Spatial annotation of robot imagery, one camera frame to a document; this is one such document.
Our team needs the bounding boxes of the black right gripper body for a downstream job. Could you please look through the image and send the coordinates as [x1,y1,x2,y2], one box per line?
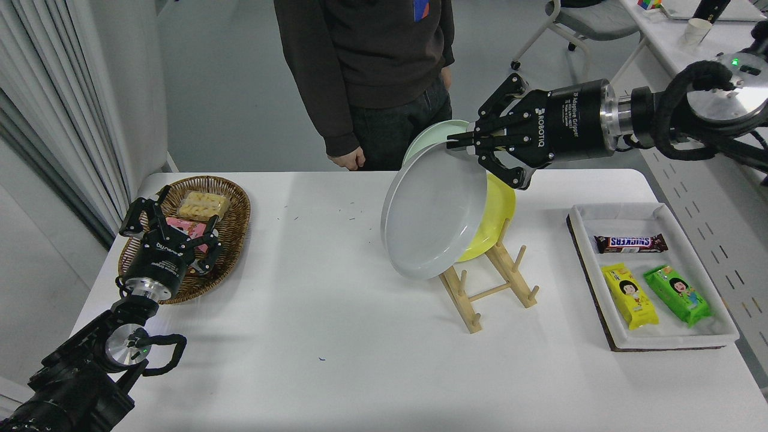
[519,79,608,167]

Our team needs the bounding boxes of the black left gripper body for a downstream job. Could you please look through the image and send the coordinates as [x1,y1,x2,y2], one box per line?
[123,233,194,289]

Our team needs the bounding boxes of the grey plate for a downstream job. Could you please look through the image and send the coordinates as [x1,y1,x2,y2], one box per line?
[380,142,488,281]

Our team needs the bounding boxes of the yellow plate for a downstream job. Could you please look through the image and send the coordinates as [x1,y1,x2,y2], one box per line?
[457,173,517,263]

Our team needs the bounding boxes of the pale green plate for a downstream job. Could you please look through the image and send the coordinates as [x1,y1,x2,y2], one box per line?
[402,119,472,166]

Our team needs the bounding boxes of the wooden plate rack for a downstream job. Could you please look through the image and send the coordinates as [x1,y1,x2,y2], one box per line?
[439,219,539,334]

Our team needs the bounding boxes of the person's right hand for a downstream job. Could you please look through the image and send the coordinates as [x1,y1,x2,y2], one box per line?
[328,146,366,171]

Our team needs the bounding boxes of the pink snack pack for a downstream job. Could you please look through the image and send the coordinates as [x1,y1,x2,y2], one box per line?
[164,216,220,256]

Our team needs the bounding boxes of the brown wicker basket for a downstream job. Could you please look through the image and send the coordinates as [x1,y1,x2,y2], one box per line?
[118,175,251,305]

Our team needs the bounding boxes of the clear pack of biscuits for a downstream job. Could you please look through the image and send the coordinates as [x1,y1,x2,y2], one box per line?
[176,190,231,223]

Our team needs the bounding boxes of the grey office chair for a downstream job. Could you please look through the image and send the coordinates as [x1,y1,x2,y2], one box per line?
[511,0,650,85]

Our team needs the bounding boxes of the brown snickers bar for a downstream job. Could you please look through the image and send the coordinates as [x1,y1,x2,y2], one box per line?
[594,233,669,254]

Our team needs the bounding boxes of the white desk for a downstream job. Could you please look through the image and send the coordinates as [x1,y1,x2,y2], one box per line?
[618,0,768,385]

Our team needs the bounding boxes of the white curtain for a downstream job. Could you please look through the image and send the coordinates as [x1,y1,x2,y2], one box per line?
[0,0,133,250]

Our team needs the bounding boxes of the white paper cup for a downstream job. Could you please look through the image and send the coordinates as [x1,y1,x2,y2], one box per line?
[684,17,713,46]

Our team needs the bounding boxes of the person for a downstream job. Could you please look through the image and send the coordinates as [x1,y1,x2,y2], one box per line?
[274,0,455,172]

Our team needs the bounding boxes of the yellow snack pack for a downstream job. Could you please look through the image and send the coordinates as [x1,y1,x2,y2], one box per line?
[601,263,659,331]

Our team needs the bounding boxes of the green snack pack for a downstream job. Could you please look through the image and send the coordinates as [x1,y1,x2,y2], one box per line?
[643,265,712,328]

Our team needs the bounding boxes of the white lined tray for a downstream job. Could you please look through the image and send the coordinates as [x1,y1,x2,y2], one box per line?
[566,202,740,353]

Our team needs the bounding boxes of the white laptop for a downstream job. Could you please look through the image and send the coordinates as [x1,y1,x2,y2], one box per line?
[659,0,768,23]

